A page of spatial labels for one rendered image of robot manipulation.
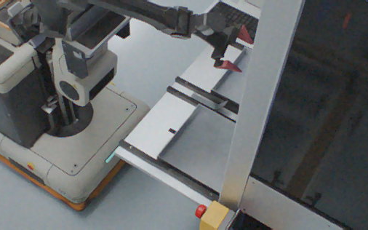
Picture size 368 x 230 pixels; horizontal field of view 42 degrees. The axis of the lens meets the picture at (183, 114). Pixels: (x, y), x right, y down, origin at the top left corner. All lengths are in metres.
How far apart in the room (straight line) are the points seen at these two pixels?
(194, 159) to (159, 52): 1.60
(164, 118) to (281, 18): 0.94
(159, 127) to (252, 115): 0.69
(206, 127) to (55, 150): 0.94
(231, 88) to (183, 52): 1.36
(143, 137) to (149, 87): 1.29
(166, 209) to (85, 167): 0.48
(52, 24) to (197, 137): 0.61
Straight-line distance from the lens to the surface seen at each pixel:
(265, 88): 0.96
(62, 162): 2.34
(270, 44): 0.88
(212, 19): 1.35
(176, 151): 1.62
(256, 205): 1.32
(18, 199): 2.62
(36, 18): 1.53
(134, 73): 3.00
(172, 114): 1.71
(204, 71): 1.85
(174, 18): 1.36
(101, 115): 2.47
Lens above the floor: 2.26
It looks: 54 degrees down
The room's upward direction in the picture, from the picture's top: 4 degrees clockwise
